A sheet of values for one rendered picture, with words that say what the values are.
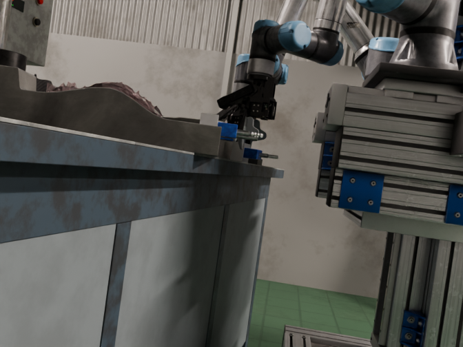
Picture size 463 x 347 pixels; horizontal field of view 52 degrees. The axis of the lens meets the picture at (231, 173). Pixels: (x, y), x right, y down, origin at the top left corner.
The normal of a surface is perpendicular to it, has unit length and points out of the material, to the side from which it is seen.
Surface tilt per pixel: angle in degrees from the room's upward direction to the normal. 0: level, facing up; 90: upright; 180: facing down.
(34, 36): 90
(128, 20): 90
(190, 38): 90
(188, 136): 90
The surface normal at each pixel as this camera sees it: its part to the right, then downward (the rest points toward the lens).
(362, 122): -0.11, 0.00
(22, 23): 0.96, 0.14
